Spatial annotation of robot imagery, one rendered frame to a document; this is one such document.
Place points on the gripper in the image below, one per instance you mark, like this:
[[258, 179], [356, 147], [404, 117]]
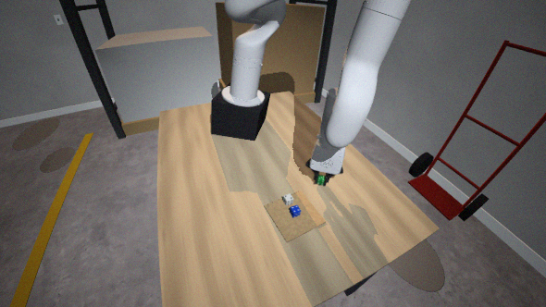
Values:
[[326, 160]]

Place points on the green die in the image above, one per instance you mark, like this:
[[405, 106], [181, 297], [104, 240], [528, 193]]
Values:
[[321, 180]]

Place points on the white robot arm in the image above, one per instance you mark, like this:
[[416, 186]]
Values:
[[370, 41]]

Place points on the dark blue die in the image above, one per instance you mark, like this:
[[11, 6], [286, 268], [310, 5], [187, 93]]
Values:
[[295, 210]]

